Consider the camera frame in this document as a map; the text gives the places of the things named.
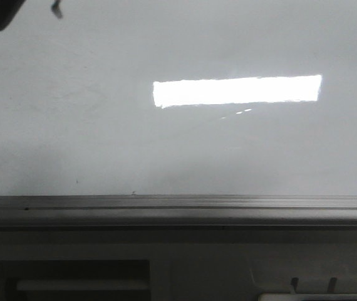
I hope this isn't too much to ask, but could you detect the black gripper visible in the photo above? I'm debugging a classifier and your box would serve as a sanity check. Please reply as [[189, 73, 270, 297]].
[[0, 0, 63, 31]]

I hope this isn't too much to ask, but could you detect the white whiteboard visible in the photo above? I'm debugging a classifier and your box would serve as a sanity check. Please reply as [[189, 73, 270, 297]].
[[0, 1, 357, 196]]

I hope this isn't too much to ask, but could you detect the grey aluminium whiteboard frame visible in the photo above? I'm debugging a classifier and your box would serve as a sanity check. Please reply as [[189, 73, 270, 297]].
[[0, 194, 357, 229]]

